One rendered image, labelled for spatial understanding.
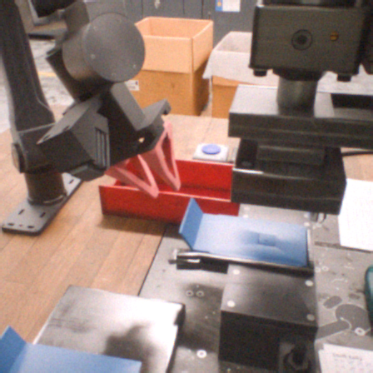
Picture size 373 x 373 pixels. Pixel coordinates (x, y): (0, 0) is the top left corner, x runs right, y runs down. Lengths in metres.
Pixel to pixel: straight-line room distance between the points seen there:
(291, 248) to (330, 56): 0.25
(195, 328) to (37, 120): 0.39
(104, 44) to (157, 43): 2.38
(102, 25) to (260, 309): 0.32
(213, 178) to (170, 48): 2.01
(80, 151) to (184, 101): 2.45
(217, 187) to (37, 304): 0.38
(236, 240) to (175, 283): 0.12
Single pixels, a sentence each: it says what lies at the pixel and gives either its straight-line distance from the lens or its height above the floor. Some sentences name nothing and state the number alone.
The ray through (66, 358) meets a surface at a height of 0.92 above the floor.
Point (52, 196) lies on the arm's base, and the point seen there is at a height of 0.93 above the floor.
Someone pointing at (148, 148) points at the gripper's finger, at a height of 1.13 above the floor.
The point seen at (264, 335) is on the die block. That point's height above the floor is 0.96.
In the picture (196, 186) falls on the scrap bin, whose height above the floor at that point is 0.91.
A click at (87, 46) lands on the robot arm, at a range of 0.38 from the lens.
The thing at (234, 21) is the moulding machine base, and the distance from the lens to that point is 5.02.
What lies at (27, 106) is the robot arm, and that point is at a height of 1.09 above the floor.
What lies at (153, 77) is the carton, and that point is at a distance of 2.84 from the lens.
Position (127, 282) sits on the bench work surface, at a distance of 0.62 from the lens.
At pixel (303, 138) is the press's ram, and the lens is 0.41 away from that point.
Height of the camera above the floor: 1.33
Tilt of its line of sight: 32 degrees down
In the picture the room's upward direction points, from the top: straight up
